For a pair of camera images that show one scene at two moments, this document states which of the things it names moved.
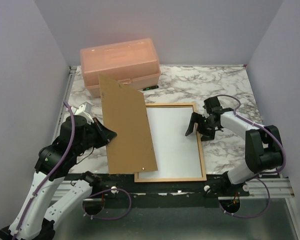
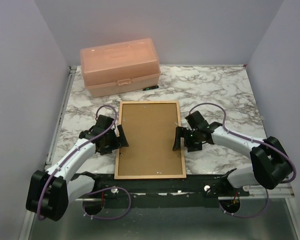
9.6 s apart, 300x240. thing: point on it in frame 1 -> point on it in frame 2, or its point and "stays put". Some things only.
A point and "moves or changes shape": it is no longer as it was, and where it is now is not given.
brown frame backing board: [125, 111] -> [150, 130]
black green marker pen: [150, 88] stays put
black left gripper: [106, 134] -> [123, 142]
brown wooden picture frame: [203, 178] moves or changes shape
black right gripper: [207, 135] -> [182, 132]
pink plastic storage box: [136, 63] stays put
